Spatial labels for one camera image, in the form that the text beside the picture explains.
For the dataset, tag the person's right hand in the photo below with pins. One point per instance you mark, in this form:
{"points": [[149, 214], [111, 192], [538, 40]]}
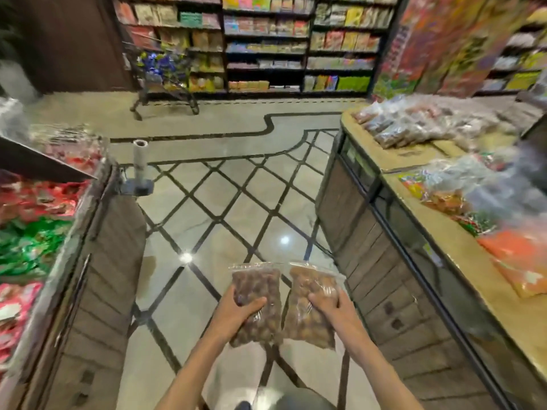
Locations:
{"points": [[337, 313]]}

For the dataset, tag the person's left hand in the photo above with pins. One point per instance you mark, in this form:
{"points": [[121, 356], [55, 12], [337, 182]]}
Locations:
{"points": [[233, 313]]}

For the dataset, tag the person's left thumb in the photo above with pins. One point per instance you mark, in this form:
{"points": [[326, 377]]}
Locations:
{"points": [[252, 305]]}

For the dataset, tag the person's right thumb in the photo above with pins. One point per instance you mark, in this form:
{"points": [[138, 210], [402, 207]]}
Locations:
{"points": [[320, 301]]}

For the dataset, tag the dark brown nut bag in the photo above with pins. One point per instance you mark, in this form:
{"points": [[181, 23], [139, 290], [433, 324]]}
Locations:
{"points": [[256, 301]]}

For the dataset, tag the light brown nut bag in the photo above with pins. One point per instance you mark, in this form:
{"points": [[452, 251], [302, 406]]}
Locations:
{"points": [[307, 311]]}

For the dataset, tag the person's left forearm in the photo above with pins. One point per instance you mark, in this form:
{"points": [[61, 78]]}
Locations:
{"points": [[194, 371]]}

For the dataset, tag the person's right forearm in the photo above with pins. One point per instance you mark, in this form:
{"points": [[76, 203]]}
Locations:
{"points": [[380, 375]]}

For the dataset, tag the wooden display counter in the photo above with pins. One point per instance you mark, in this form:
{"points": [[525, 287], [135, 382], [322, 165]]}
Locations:
{"points": [[427, 268]]}

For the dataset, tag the plastic bag roll holder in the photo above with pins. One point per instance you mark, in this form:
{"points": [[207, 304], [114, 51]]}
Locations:
{"points": [[139, 170]]}

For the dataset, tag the wooden candy bin counter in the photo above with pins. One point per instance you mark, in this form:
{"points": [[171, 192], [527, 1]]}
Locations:
{"points": [[72, 303]]}

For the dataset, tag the pile of colourful snack bags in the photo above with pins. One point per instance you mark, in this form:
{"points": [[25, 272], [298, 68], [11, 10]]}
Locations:
{"points": [[461, 187]]}

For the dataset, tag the orange snack bag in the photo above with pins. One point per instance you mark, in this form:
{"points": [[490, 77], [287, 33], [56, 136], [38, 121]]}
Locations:
{"points": [[519, 260]]}

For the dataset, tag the pile of clear snack bags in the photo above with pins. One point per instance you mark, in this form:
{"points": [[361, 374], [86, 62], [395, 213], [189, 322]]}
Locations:
{"points": [[427, 119]]}

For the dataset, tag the pile of green candy packets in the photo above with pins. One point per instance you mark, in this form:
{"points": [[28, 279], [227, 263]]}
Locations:
{"points": [[30, 247]]}

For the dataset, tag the pile of red candy packets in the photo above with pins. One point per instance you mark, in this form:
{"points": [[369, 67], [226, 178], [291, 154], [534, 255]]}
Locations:
{"points": [[38, 196]]}

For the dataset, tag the shopping cart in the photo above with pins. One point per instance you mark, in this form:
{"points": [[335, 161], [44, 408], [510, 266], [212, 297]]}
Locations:
{"points": [[164, 74]]}

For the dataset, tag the dark shelving unit with packets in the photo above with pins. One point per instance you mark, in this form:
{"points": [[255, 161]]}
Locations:
{"points": [[265, 42]]}

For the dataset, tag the colourful hanging goods display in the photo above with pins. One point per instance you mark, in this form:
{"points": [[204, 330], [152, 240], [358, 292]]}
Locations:
{"points": [[444, 42]]}

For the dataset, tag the side shelf with packets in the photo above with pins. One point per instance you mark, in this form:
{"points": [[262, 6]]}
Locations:
{"points": [[515, 63]]}

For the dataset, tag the dark wooden door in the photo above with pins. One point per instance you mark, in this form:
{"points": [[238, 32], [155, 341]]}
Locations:
{"points": [[70, 42]]}

